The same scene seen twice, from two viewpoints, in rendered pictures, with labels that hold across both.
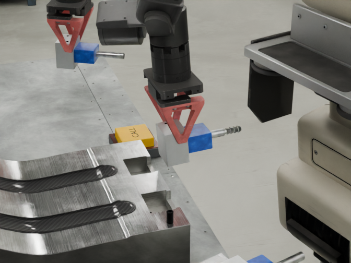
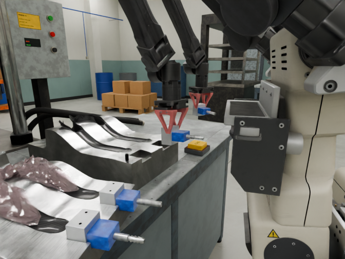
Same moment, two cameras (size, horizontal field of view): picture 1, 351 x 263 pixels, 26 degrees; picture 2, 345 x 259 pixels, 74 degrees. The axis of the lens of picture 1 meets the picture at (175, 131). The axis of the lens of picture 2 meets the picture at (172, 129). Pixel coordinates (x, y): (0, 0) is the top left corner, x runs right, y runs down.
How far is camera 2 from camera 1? 84 cm
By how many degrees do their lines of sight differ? 46
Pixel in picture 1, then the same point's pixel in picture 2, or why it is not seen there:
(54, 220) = (105, 146)
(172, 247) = (124, 172)
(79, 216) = (113, 148)
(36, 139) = not seen: hidden behind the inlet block
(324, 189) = (254, 197)
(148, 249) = (114, 168)
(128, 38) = (154, 76)
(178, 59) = (167, 88)
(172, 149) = (163, 135)
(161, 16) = (145, 56)
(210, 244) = (161, 188)
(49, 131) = not seen: hidden behind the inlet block
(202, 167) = not seen: hidden behind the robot
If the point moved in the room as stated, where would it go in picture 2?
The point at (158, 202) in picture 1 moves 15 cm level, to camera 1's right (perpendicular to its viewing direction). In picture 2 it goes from (147, 156) to (181, 173)
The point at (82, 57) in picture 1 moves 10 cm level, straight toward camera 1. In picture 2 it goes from (199, 111) to (187, 114)
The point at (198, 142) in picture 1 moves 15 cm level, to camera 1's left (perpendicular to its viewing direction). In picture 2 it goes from (176, 136) to (146, 126)
